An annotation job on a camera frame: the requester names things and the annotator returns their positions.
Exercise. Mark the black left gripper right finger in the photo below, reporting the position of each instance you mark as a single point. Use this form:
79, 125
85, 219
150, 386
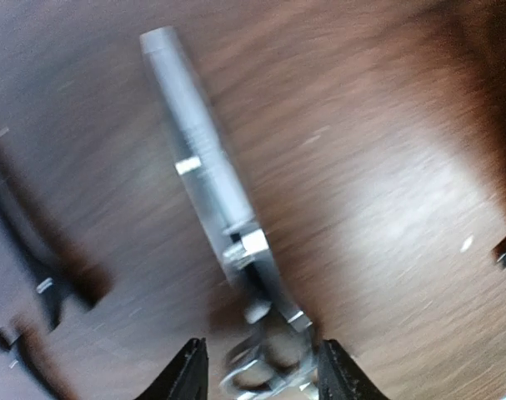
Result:
340, 377

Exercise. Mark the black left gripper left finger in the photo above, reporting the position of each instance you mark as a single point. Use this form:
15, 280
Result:
185, 377

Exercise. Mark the silver pointed scissors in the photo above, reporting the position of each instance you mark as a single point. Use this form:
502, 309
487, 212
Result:
232, 229

